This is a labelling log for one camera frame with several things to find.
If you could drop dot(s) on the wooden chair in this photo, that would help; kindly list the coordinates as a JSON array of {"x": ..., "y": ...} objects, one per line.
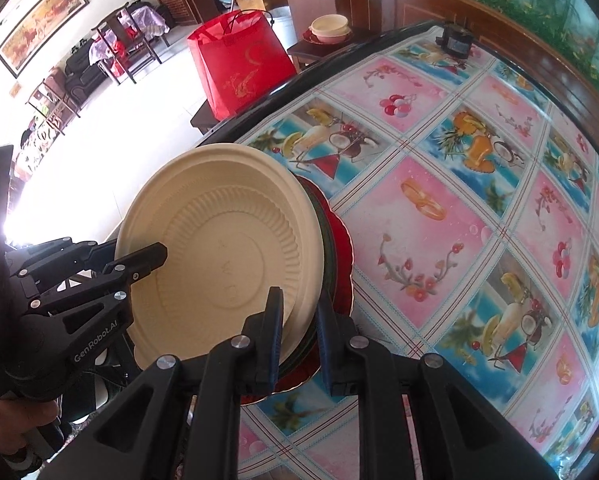
[
  {"x": 124, "y": 45},
  {"x": 54, "y": 102}
]

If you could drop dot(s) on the red gift bag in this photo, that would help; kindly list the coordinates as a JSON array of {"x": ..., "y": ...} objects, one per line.
[{"x": 239, "y": 60}]

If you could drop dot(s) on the person's left hand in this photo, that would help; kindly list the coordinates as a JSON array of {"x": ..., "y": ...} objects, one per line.
[{"x": 14, "y": 417}]

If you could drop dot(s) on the small red plate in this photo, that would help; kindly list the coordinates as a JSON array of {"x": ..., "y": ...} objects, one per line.
[{"x": 329, "y": 39}]

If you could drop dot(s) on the printed fruit tablecloth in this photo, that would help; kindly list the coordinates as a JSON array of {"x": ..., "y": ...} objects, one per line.
[{"x": 429, "y": 240}]

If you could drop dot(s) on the red scalloped gold-rimmed plate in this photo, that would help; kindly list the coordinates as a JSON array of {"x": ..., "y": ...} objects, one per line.
[{"x": 342, "y": 255}]

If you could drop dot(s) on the dark wooden stool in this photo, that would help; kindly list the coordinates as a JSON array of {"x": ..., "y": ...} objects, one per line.
[
  {"x": 204, "y": 117},
  {"x": 312, "y": 54}
]

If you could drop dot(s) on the small cream bowl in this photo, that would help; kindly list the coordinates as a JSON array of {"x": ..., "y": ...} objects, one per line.
[{"x": 329, "y": 25}]

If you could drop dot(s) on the cream ribbed disposable bowl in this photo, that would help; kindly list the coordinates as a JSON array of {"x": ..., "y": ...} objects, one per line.
[{"x": 219, "y": 240}]

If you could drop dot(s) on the framed wall painting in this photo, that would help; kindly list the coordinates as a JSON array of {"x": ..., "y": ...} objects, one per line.
[{"x": 39, "y": 25}]

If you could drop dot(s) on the black bag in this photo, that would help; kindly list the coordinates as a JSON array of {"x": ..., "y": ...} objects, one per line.
[{"x": 82, "y": 67}]

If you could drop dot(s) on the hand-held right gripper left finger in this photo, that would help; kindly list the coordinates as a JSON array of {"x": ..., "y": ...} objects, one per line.
[{"x": 275, "y": 332}]

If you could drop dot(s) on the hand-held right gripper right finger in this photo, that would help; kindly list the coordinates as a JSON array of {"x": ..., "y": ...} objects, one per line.
[{"x": 324, "y": 337}]

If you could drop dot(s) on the white plastic bucket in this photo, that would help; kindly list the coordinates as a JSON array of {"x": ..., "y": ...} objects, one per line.
[{"x": 282, "y": 22}]

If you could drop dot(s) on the black electric motor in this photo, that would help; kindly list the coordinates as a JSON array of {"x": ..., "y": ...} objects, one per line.
[{"x": 454, "y": 40}]

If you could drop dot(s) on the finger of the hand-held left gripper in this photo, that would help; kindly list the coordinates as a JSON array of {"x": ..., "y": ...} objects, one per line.
[
  {"x": 142, "y": 260},
  {"x": 84, "y": 330}
]

